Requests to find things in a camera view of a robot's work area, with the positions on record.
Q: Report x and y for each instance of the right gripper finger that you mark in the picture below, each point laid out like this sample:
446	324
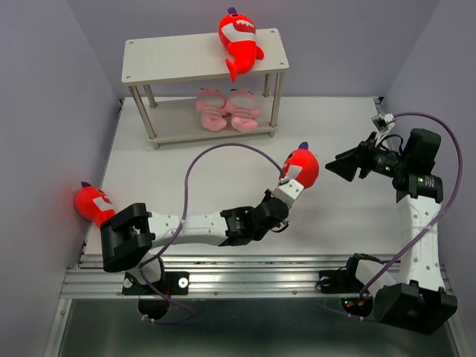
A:
346	167
357	153

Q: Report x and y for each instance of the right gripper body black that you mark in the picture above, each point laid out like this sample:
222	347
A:
379	161

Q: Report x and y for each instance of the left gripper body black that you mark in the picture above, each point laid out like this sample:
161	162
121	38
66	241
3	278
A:
268	195

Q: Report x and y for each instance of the red shark plush back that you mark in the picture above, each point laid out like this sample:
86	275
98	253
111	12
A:
302	165

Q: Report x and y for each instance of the pink striped plush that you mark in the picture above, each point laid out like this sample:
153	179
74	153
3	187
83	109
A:
242	106
211	105

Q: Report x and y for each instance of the red shark plush mouth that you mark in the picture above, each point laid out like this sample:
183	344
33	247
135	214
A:
237	33

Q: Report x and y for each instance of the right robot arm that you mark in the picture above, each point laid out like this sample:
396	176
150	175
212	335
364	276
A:
408	291

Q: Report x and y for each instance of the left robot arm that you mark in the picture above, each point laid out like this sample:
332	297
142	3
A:
128	237

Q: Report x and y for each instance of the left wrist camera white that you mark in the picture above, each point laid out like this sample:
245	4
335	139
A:
288	192

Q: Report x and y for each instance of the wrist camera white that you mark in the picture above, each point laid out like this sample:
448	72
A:
288	192
384	123

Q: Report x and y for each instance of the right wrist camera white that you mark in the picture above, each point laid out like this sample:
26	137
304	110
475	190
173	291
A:
384	123

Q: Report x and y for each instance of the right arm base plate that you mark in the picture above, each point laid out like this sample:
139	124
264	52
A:
336	282

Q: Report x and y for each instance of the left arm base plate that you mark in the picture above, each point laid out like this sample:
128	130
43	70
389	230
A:
173	283

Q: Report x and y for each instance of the aluminium rail frame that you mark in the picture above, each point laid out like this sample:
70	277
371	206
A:
248	272

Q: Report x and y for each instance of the red shark plush left wall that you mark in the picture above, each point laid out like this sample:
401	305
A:
93	204

